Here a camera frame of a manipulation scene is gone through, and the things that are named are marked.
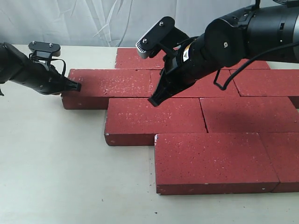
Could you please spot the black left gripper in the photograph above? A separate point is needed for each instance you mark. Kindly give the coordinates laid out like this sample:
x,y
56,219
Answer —
x,y
44,79

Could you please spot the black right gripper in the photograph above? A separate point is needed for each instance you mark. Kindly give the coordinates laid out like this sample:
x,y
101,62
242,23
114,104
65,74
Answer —
x,y
180,73

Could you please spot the red top brick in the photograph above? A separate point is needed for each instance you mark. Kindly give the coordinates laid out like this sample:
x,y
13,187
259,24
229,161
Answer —
x,y
99,85

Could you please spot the red moved brick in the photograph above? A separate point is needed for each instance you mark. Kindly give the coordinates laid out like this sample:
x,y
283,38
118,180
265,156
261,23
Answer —
x,y
135,121
203,88

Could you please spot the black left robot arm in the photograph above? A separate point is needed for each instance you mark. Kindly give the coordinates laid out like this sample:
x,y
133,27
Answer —
x,y
11,61

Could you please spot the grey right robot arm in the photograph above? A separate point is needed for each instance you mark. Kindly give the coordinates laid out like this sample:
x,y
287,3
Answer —
x,y
251,33

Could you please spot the red back left brick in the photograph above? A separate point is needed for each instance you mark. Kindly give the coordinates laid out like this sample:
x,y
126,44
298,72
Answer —
x,y
128,58

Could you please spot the red lower middle right brick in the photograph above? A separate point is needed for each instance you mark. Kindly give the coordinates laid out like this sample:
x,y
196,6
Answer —
x,y
250,115

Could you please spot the red front left brick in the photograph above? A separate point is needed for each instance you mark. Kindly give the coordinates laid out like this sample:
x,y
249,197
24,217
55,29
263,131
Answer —
x,y
212,163

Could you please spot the red back right brick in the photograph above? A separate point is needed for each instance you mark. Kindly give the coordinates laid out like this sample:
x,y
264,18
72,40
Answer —
x,y
256,65

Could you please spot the red front right brick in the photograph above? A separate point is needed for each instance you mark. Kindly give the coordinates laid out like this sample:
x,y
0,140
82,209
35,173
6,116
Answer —
x,y
283,151

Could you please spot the grey fabric backdrop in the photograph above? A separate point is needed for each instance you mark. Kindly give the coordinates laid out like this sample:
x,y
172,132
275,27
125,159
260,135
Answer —
x,y
106,23

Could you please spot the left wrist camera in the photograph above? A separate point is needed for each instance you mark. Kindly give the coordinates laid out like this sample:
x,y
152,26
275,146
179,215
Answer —
x,y
44,51

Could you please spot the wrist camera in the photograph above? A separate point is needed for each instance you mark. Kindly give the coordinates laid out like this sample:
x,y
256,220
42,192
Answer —
x,y
161,36
44,51

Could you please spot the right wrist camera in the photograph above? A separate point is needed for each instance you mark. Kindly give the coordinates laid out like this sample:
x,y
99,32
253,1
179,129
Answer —
x,y
161,36

